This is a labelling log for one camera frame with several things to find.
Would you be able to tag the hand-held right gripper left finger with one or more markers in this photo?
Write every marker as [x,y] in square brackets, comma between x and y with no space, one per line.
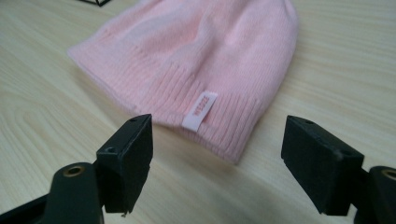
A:
[126,168]

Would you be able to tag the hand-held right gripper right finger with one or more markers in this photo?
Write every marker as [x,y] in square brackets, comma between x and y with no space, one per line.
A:
[320,168]

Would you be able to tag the pink knitted beanie hat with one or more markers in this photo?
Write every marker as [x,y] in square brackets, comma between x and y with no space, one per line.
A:
[193,65]

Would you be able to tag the black metal frame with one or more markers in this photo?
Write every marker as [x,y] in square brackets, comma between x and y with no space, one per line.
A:
[96,2]

